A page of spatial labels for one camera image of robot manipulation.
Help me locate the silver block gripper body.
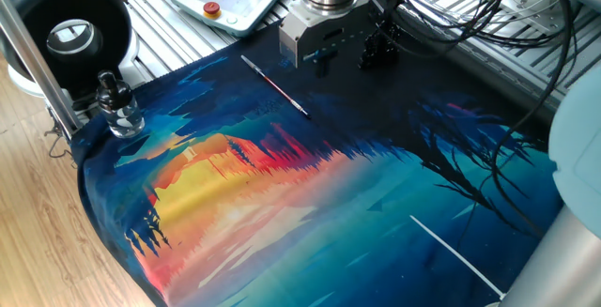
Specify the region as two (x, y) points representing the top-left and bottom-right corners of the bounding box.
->
(279, 0), (378, 69)

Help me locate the white plastic device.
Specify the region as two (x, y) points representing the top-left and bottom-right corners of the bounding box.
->
(478, 0), (564, 36)

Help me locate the black round fan white base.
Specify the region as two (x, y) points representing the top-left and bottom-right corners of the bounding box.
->
(0, 0), (141, 100)

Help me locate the black cable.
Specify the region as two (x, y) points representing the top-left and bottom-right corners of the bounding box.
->
(455, 0), (577, 252)
(370, 0), (572, 50)

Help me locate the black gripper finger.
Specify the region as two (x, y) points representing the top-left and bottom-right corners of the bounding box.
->
(314, 54), (338, 80)

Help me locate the colourful sunset landscape mat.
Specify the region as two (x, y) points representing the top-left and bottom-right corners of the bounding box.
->
(69, 6), (564, 307)

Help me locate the brown calligraphy brush clear cap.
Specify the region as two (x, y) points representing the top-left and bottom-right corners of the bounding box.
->
(240, 54), (313, 121)

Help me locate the clear glass bottle black cap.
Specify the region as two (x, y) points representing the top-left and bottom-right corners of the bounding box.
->
(95, 69), (146, 140)

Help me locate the white cable tie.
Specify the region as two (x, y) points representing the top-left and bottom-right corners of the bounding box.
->
(409, 214), (507, 299)

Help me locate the aluminium frame post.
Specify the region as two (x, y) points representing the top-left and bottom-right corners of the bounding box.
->
(0, 0), (85, 142)

